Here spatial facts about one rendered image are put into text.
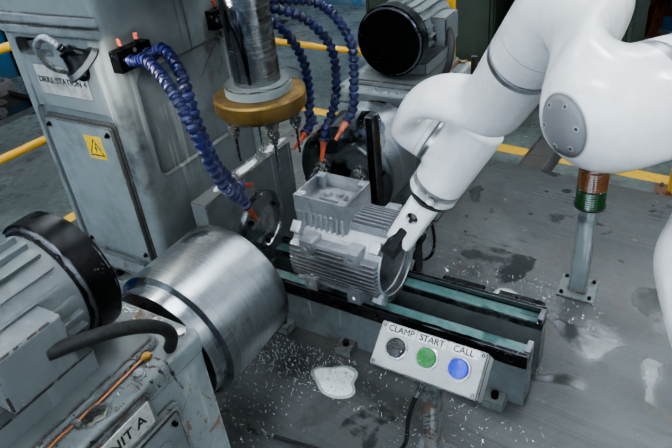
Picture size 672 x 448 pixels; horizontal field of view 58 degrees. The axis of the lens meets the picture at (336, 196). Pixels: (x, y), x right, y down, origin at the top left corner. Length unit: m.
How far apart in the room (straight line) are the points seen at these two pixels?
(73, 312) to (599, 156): 0.62
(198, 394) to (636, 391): 0.81
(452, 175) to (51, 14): 0.76
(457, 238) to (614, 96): 1.18
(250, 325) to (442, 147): 0.43
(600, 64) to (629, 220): 1.28
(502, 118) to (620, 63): 0.30
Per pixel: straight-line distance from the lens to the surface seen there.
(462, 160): 0.92
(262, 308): 1.05
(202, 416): 1.00
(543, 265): 1.56
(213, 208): 1.23
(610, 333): 1.42
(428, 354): 0.94
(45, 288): 0.81
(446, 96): 0.84
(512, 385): 1.21
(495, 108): 0.76
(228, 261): 1.04
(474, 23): 4.34
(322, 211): 1.17
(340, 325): 1.32
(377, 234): 1.15
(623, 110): 0.49
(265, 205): 1.36
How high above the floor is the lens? 1.75
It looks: 31 degrees down
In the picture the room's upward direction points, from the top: 6 degrees counter-clockwise
